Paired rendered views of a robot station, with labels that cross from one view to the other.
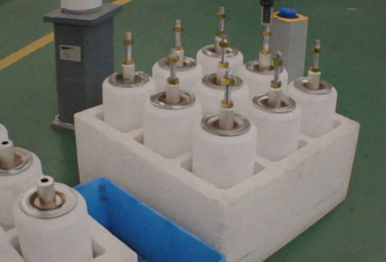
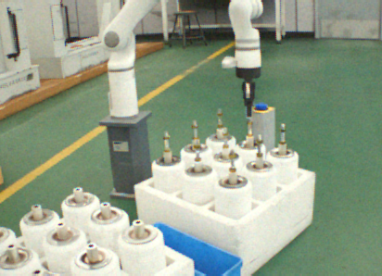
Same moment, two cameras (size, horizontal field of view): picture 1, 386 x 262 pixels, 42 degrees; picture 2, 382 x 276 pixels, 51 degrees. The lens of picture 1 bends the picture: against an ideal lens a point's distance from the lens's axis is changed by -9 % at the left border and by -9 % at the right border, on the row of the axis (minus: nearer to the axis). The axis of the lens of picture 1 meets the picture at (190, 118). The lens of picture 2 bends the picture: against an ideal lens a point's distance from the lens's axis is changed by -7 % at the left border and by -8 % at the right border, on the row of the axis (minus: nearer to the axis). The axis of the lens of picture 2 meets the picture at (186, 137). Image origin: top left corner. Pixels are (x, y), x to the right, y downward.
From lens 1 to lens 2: 28 cm
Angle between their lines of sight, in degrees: 7
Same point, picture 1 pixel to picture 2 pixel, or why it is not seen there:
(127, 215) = (176, 244)
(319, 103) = (286, 163)
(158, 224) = (198, 245)
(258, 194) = (257, 220)
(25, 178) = (120, 224)
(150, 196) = (190, 231)
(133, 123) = (174, 187)
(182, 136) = (207, 192)
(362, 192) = (323, 217)
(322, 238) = (299, 247)
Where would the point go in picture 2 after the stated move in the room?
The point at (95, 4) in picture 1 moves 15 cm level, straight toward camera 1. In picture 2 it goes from (134, 112) to (139, 124)
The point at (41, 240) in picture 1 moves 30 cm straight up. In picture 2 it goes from (139, 257) to (120, 114)
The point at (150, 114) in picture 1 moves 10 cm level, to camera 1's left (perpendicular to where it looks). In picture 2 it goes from (186, 181) to (148, 183)
